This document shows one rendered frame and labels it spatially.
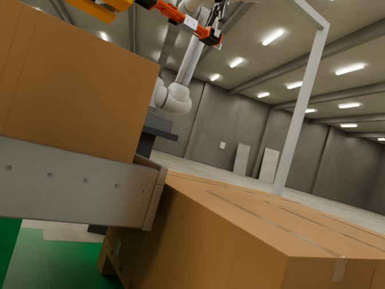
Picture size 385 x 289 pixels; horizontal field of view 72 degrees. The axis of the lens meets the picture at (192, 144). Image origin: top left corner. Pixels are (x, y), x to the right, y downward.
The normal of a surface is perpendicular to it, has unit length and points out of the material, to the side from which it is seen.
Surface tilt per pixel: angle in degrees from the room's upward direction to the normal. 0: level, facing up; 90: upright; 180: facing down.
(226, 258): 90
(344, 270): 90
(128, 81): 90
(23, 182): 90
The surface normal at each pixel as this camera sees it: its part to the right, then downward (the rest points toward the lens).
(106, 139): 0.50, 0.13
